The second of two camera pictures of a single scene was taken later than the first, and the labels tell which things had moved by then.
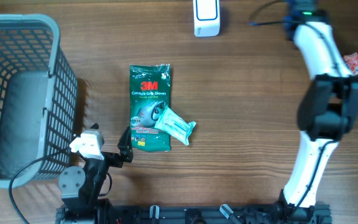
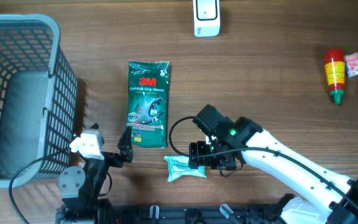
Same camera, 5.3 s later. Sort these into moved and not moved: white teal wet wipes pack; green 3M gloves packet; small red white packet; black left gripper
Moved: white teal wet wipes pack
Not moved: small red white packet; green 3M gloves packet; black left gripper
